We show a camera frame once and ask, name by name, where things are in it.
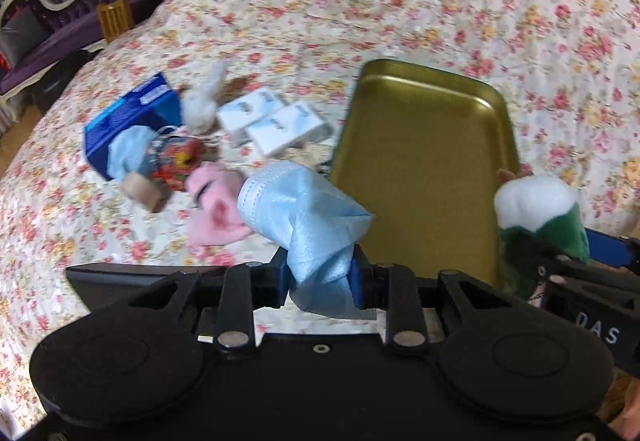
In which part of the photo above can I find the green white plush toy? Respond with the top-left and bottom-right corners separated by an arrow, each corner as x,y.
494,169 -> 590,300

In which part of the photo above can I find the blue face mask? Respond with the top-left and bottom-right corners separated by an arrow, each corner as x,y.
106,126 -> 157,182
236,160 -> 375,320

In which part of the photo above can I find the pink plush toy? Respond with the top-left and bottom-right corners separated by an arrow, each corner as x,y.
186,162 -> 252,246

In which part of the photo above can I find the beige crochet doily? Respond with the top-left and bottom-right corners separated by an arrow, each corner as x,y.
280,143 -> 334,178

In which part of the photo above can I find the beige tape roll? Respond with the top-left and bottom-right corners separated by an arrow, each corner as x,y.
122,171 -> 170,213

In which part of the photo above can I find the white tissue pack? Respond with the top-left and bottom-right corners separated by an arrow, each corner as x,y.
217,86 -> 285,145
246,101 -> 331,157

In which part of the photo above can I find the colourful patterned cloth bundle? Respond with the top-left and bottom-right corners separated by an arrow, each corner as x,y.
146,134 -> 207,192

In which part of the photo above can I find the gold metal tray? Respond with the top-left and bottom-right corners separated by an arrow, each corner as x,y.
331,60 -> 520,287

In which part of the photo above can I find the blue tissue box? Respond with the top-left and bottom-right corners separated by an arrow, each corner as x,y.
84,72 -> 182,181

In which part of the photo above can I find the floral bed cover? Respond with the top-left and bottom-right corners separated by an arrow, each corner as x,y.
1,0 -> 639,429

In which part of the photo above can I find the yellow wooden chair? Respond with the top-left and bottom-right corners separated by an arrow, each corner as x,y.
96,0 -> 134,43

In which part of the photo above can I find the purple white sofa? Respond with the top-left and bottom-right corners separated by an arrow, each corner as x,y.
1,0 -> 116,122

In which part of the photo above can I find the grey sofa cushion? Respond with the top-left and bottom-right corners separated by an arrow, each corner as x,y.
1,8 -> 50,68

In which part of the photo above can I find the white fluffy plush keychain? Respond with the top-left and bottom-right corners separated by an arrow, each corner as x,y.
181,60 -> 228,135

